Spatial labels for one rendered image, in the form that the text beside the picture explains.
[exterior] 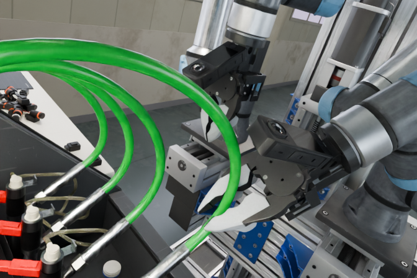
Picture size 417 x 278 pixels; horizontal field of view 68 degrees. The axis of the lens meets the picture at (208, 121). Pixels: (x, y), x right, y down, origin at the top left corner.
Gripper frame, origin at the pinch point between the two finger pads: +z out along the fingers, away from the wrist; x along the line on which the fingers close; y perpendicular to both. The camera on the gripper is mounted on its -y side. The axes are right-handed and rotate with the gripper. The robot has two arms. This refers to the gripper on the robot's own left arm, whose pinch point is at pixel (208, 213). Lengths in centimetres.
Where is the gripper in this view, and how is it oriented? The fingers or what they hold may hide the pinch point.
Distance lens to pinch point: 42.8
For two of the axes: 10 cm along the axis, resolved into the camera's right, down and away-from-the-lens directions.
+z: -8.6, 5.1, 0.8
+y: 3.9, 5.5, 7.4
